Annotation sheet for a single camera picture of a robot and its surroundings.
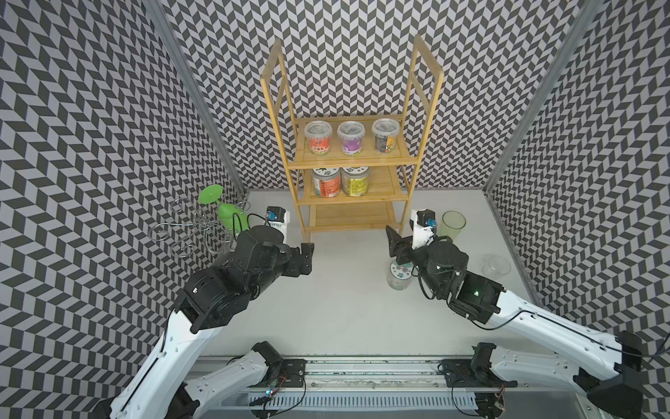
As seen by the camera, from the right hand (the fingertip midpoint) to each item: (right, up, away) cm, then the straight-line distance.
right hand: (399, 229), depth 68 cm
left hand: (-26, -4, -6) cm, 27 cm away
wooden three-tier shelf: (0, +16, +13) cm, 21 cm away
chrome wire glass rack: (-67, -1, +18) cm, 69 cm away
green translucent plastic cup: (+25, 0, +26) cm, 36 cm away
